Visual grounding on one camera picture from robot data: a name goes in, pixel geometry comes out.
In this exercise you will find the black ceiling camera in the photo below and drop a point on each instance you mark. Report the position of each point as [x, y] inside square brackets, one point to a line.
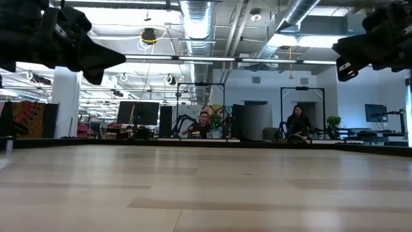
[148, 35]

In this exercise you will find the small green potted plant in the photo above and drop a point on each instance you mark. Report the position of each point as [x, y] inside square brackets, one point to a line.
[333, 121]

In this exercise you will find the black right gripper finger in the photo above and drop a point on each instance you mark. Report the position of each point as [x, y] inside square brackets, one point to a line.
[352, 43]
[351, 53]

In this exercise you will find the person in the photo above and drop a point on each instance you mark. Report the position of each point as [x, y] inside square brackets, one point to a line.
[201, 127]
[297, 124]

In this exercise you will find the colourful patterned tapestry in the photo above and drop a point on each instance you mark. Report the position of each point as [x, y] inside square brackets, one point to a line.
[29, 119]

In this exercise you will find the silver metal cylinder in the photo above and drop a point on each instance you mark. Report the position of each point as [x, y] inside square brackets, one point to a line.
[9, 145]

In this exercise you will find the white pillar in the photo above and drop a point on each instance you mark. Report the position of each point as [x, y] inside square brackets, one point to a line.
[66, 106]

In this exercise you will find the grey cabinet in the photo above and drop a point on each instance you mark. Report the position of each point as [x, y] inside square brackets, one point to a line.
[257, 122]

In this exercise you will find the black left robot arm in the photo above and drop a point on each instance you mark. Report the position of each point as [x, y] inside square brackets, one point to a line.
[13, 32]

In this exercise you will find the black rig frame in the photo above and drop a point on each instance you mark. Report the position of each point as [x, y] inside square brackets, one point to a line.
[199, 84]
[302, 88]

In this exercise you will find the silver ribbed ceiling duct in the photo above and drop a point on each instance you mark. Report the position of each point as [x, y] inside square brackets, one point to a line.
[197, 25]

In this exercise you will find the black metal table frame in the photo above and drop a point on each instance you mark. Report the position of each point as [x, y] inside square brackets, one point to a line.
[128, 142]

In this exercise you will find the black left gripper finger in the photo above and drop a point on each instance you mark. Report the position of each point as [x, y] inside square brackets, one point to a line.
[99, 50]
[103, 62]

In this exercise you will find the colourful mural panel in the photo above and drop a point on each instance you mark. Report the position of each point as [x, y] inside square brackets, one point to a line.
[222, 111]

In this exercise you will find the long ceiling light strip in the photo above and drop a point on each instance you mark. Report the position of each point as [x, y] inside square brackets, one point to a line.
[206, 58]

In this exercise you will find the black tall panel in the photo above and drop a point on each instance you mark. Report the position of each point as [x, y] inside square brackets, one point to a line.
[165, 119]

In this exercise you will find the black double monitor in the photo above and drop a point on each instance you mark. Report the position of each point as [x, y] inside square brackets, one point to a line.
[138, 112]

